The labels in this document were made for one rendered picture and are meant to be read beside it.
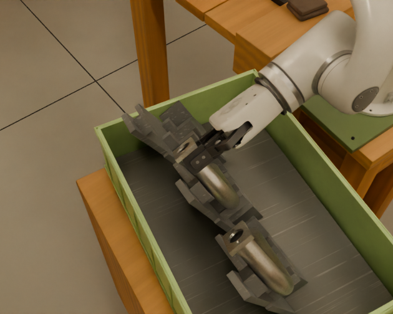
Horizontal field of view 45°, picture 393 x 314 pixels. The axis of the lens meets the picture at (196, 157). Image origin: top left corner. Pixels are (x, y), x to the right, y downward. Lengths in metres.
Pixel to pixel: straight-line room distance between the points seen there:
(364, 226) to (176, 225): 0.39
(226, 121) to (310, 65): 0.15
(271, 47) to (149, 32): 0.65
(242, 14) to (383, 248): 0.81
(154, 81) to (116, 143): 0.94
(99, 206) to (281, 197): 0.43
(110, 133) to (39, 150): 1.26
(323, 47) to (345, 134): 0.51
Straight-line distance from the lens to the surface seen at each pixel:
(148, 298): 1.05
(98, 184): 1.20
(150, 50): 1.93
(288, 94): 0.73
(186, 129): 1.07
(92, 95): 2.50
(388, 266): 1.03
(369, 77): 0.70
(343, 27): 0.76
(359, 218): 1.03
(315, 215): 1.10
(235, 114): 0.71
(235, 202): 0.81
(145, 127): 0.87
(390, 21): 0.70
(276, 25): 1.42
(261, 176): 1.13
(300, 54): 0.75
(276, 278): 0.71
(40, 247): 2.06
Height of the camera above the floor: 1.78
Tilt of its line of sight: 54 degrees down
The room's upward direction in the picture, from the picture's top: straight up
